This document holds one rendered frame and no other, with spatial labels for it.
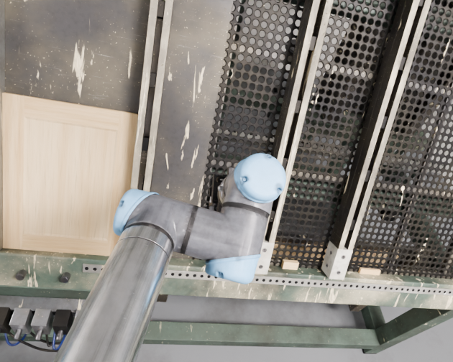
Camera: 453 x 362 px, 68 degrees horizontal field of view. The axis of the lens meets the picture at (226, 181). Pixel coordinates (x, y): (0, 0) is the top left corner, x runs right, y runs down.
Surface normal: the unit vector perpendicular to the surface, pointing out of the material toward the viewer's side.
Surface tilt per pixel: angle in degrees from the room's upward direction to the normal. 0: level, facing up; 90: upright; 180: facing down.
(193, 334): 0
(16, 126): 58
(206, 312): 0
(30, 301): 0
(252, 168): 28
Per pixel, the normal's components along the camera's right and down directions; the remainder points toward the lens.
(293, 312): 0.24, -0.64
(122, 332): 0.66, -0.57
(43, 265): 0.16, 0.30
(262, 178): 0.24, -0.22
